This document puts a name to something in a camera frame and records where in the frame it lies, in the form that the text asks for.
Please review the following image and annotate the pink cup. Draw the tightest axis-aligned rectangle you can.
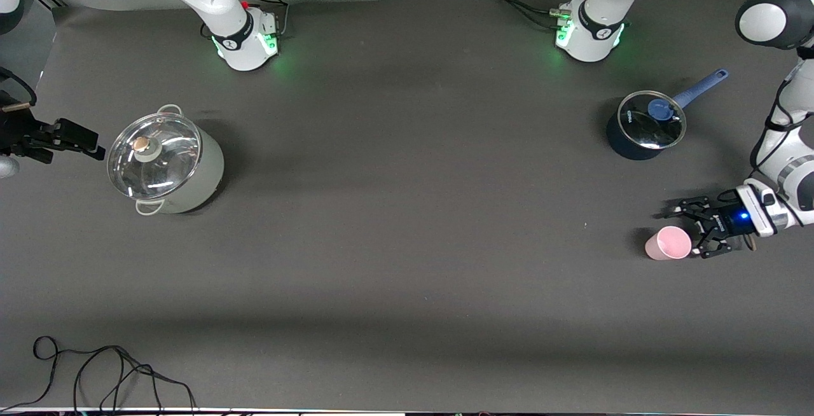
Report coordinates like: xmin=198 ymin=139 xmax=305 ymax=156
xmin=645 ymin=226 xmax=693 ymax=261

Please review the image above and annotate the dark blue saucepan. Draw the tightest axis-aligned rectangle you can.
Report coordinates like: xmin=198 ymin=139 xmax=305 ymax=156
xmin=605 ymin=69 xmax=729 ymax=161

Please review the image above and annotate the large glass pot lid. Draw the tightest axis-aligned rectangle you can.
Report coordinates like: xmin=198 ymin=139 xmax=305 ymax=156
xmin=107 ymin=113 xmax=203 ymax=200

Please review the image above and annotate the small glass lid blue knob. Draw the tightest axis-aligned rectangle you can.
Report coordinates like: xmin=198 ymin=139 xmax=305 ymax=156
xmin=617 ymin=90 xmax=687 ymax=151

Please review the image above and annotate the pale grey-green stockpot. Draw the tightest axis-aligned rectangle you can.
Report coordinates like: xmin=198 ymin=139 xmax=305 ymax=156
xmin=107 ymin=104 xmax=224 ymax=216

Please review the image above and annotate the dark grey table mat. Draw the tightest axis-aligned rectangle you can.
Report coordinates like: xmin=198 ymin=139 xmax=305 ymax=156
xmin=0 ymin=0 xmax=814 ymax=413

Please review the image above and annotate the loose black cable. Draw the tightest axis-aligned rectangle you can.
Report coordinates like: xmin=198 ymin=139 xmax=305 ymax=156
xmin=0 ymin=336 xmax=197 ymax=412

